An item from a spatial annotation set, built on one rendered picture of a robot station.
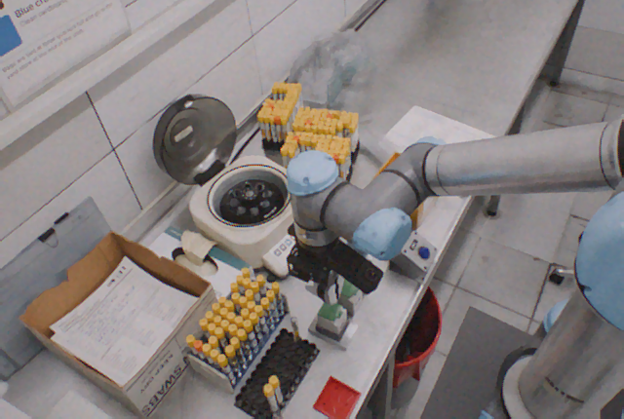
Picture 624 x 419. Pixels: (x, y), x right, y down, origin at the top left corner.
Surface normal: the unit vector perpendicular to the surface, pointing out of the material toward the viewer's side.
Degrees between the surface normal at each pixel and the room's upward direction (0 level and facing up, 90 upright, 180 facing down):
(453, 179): 86
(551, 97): 0
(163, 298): 1
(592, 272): 82
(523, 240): 0
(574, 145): 49
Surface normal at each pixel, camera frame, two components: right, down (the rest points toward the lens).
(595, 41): -0.51, 0.64
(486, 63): -0.07, -0.70
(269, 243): 0.76, 0.43
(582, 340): -0.86, 0.39
